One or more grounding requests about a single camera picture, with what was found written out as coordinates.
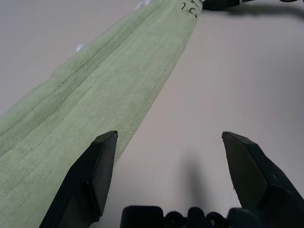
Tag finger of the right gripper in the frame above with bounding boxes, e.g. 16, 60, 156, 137
201, 0, 241, 11

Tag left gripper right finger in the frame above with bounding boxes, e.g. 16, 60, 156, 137
221, 131, 304, 228

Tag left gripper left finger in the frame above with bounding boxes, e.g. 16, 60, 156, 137
39, 130, 119, 228

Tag green towel with white trim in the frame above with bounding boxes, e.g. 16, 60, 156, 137
0, 0, 204, 228

